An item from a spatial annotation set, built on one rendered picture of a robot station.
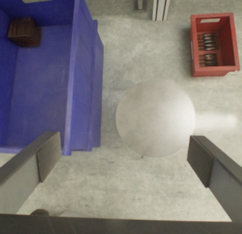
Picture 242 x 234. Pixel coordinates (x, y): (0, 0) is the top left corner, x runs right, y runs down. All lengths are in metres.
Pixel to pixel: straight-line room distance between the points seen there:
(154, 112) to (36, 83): 0.54
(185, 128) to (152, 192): 0.40
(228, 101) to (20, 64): 1.04
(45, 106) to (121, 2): 0.79
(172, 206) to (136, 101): 0.55
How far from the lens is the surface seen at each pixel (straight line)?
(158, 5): 1.05
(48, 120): 0.79
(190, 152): 0.17
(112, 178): 0.94
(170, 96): 0.68
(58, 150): 0.17
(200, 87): 0.99
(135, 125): 0.65
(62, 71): 0.82
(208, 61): 1.04
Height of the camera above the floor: 0.90
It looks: 78 degrees down
